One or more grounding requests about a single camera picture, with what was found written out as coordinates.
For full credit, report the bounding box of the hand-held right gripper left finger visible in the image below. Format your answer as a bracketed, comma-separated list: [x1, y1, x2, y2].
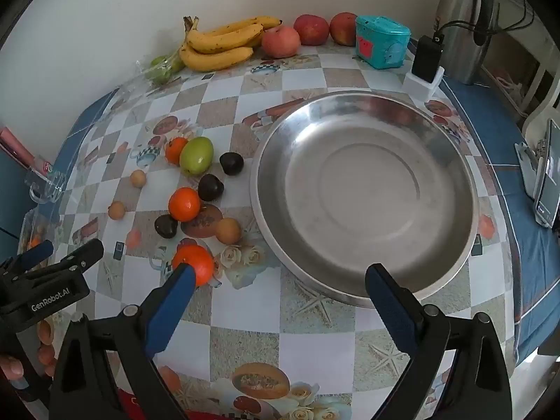
[48, 265, 197, 420]

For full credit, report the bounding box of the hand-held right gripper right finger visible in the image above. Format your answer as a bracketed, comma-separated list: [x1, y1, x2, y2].
[365, 263, 512, 420]

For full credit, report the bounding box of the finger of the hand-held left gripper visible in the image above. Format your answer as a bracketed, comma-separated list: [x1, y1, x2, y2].
[26, 240, 105, 279]
[9, 240, 54, 274]

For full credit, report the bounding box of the small orange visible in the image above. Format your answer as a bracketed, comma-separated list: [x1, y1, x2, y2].
[171, 245, 215, 287]
[168, 187, 202, 222]
[165, 137, 189, 166]

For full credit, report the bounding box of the dark round fruit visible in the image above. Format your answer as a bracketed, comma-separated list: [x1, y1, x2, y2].
[154, 214, 179, 240]
[219, 152, 245, 176]
[198, 174, 225, 202]

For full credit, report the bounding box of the stainless steel bowl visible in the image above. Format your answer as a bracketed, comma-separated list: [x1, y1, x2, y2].
[249, 91, 480, 305]

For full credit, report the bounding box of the green oval fruit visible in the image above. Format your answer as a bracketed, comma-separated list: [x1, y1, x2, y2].
[179, 136, 215, 176]

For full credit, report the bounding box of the person's left hand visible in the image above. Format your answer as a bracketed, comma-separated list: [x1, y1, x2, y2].
[0, 354, 25, 379]

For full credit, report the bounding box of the clear plastic container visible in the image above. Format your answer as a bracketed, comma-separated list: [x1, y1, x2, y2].
[17, 208, 60, 379]

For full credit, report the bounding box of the dark cabinet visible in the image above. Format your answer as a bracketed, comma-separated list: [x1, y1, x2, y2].
[0, 140, 33, 250]

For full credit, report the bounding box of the glass mug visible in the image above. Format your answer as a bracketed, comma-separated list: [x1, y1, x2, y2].
[24, 155, 66, 204]

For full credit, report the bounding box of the printed checkered tablecloth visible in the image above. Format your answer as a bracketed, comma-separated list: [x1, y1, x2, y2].
[17, 50, 560, 420]

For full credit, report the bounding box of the pink long box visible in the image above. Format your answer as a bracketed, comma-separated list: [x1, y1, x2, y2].
[0, 127, 53, 173]

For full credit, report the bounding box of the clear bag of green fruit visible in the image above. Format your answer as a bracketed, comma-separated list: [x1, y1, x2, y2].
[133, 50, 189, 92]

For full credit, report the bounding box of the phone stand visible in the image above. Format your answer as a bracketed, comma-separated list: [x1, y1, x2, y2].
[514, 142, 543, 200]

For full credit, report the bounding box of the smartphone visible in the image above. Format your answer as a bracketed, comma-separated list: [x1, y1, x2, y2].
[534, 118, 560, 228]

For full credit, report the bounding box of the white charging dock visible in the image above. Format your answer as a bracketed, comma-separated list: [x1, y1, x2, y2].
[402, 66, 446, 101]

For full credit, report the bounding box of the yellow banana bunch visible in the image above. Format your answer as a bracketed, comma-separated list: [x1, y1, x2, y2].
[178, 15, 284, 73]

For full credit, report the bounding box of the black power bank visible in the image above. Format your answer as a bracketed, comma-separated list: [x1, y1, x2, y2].
[411, 35, 445, 84]

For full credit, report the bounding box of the teal plastic box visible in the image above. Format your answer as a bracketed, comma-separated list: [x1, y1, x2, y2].
[354, 15, 412, 71]

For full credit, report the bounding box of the white chair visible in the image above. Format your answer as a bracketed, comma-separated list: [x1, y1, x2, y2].
[520, 48, 560, 141]

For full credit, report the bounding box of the pink red apple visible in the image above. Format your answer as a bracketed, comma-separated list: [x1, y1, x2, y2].
[261, 25, 302, 59]

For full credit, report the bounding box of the stainless steel kettle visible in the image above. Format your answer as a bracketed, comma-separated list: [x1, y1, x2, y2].
[437, 0, 502, 85]

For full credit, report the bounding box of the black cable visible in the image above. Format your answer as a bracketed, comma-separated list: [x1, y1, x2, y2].
[431, 0, 537, 42]

